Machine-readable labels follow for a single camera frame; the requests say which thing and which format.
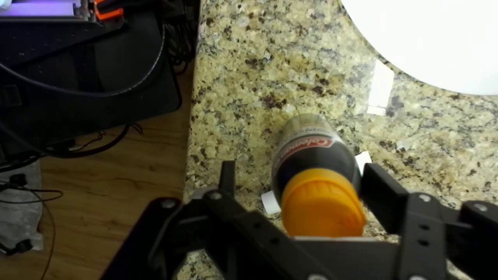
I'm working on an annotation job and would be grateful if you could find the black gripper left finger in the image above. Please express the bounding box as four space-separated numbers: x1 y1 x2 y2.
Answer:
218 160 235 195

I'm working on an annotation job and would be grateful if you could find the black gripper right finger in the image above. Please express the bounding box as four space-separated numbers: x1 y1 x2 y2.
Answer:
360 163 408 233

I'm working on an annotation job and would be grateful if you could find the silver bottle with orange cap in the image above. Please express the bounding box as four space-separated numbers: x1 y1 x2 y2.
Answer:
273 113 366 237

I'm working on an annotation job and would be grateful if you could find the white paper label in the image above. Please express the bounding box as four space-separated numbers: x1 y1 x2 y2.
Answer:
368 60 396 114

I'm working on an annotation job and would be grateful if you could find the white oval sink basin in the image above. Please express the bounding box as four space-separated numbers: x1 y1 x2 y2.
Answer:
341 0 498 94

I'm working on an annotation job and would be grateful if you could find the black equipment cart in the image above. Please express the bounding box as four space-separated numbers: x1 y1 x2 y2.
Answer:
0 0 181 170

